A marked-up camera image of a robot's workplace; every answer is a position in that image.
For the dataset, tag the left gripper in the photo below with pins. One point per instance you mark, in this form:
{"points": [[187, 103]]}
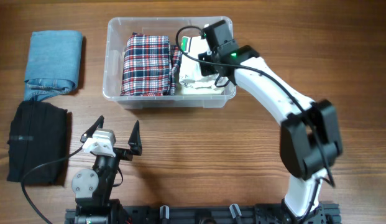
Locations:
{"points": [[134, 142]]}

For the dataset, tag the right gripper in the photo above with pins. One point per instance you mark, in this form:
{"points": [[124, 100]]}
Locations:
{"points": [[206, 69]]}

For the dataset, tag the white printed t-shirt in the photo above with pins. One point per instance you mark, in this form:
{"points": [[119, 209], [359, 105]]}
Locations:
{"points": [[190, 74]]}

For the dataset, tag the plaid shirt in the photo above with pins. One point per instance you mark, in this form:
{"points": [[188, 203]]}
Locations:
{"points": [[151, 64]]}

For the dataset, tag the cream cloth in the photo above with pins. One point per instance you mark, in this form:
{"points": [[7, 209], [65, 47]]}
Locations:
{"points": [[182, 90]]}

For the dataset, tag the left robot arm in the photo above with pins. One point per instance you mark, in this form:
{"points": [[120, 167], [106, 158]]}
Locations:
{"points": [[93, 187]]}

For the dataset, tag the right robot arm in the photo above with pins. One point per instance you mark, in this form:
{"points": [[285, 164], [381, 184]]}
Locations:
{"points": [[310, 140]]}

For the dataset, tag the clear plastic storage container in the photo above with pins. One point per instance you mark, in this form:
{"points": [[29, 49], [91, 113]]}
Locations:
{"points": [[119, 31]]}

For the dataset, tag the black folded garment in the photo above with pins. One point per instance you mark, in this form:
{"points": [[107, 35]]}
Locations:
{"points": [[38, 135]]}

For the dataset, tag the blue folded jeans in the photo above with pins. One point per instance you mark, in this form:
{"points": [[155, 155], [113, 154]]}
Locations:
{"points": [[53, 64]]}

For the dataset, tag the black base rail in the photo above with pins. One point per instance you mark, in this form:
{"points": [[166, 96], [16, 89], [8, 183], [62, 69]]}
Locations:
{"points": [[328, 213]]}

